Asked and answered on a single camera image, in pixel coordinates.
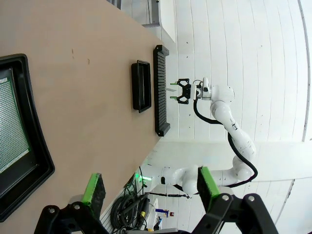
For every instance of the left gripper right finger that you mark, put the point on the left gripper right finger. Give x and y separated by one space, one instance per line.
207 187

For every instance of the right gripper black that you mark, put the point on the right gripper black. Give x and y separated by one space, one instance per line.
189 91

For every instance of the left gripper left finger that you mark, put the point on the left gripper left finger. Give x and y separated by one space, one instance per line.
93 195

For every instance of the black ESD tray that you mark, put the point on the black ESD tray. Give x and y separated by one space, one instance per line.
141 85
36 136

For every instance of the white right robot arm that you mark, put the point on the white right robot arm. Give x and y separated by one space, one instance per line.
224 114

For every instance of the black slotted PCB rack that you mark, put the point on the black slotted PCB rack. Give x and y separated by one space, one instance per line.
161 109

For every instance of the blue and white box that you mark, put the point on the blue and white box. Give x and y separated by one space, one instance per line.
161 213

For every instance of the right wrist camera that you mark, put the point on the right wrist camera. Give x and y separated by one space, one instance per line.
205 85

